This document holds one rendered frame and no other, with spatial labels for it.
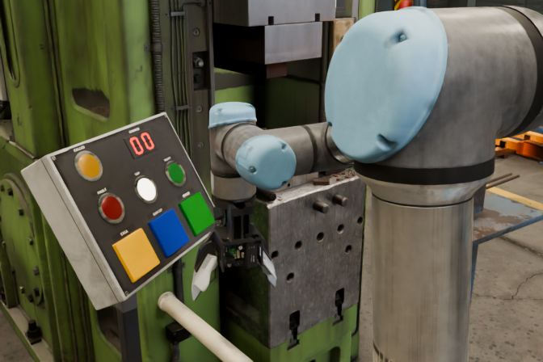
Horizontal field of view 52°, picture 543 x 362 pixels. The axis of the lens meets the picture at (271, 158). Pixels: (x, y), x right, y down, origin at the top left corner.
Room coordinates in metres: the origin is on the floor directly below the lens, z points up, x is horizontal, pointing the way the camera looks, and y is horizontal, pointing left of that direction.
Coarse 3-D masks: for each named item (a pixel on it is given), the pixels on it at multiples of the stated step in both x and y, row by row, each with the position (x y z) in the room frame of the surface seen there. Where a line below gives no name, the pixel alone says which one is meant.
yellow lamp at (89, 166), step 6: (84, 156) 0.94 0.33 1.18; (90, 156) 0.95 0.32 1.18; (78, 162) 0.92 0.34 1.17; (84, 162) 0.93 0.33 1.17; (90, 162) 0.94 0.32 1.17; (96, 162) 0.95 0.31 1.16; (84, 168) 0.92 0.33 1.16; (90, 168) 0.93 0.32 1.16; (96, 168) 0.94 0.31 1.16; (84, 174) 0.91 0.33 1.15; (90, 174) 0.92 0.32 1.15; (96, 174) 0.93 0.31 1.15
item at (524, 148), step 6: (504, 138) 1.60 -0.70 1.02; (510, 138) 1.60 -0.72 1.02; (498, 144) 1.61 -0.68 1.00; (510, 144) 1.57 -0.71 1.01; (516, 144) 1.56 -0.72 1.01; (522, 144) 1.54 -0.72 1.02; (528, 144) 1.53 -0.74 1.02; (534, 144) 1.51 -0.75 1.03; (540, 144) 1.51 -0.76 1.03; (516, 150) 1.54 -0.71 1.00; (522, 150) 1.54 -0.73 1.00; (528, 150) 1.53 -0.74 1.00; (534, 150) 1.52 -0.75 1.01; (540, 150) 1.50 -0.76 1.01; (528, 156) 1.52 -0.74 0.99; (534, 156) 1.51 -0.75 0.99; (540, 156) 1.50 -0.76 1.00
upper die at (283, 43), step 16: (224, 32) 1.53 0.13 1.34; (240, 32) 1.48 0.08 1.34; (256, 32) 1.42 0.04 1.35; (272, 32) 1.42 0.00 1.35; (288, 32) 1.45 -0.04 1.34; (304, 32) 1.49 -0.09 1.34; (320, 32) 1.52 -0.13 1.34; (224, 48) 1.53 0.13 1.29; (240, 48) 1.48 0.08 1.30; (256, 48) 1.42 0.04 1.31; (272, 48) 1.42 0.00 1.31; (288, 48) 1.45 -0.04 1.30; (304, 48) 1.49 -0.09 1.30; (320, 48) 1.52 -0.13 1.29
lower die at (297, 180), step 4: (316, 172) 1.52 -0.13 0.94; (296, 176) 1.47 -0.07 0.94; (300, 176) 1.48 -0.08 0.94; (304, 176) 1.49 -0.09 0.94; (308, 176) 1.50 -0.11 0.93; (312, 176) 1.51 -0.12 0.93; (316, 176) 1.52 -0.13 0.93; (292, 180) 1.46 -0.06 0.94; (296, 180) 1.47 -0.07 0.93; (300, 180) 1.48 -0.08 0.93; (304, 180) 1.49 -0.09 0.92; (308, 180) 1.50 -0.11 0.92; (312, 180) 1.51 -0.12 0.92; (284, 184) 1.44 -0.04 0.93; (292, 184) 1.46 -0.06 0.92; (296, 184) 1.47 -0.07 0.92; (300, 184) 1.48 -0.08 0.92; (280, 188) 1.43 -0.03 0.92; (284, 188) 1.44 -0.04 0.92
